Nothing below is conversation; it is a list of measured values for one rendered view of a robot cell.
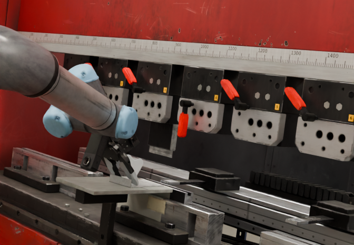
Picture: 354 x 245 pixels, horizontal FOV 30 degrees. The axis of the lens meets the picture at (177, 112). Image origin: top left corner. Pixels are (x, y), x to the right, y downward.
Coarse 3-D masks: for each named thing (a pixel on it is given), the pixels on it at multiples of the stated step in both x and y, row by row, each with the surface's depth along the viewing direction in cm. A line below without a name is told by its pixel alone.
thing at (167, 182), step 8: (200, 168) 205; (208, 168) 207; (192, 176) 204; (200, 176) 201; (208, 176) 199; (216, 176) 198; (224, 176) 200; (232, 176) 202; (168, 184) 189; (176, 184) 192; (200, 184) 201; (208, 184) 198; (216, 184) 196; (224, 184) 199; (232, 184) 201
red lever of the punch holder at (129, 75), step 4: (124, 68) 190; (128, 68) 191; (124, 72) 190; (128, 72) 189; (128, 76) 189; (132, 76) 189; (128, 80) 189; (132, 80) 188; (132, 84) 188; (136, 84) 188; (132, 88) 186; (136, 88) 186; (140, 88) 187; (132, 92) 187; (136, 92) 186; (140, 92) 187; (144, 92) 189
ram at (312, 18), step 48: (48, 0) 232; (96, 0) 210; (144, 0) 192; (192, 0) 177; (240, 0) 164; (288, 0) 153; (336, 0) 143; (48, 48) 230; (96, 48) 208; (288, 48) 152; (336, 48) 142
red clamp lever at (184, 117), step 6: (180, 102) 171; (186, 102) 171; (192, 102) 173; (186, 108) 172; (180, 114) 172; (186, 114) 172; (180, 120) 171; (186, 120) 172; (180, 126) 171; (186, 126) 172; (180, 132) 171
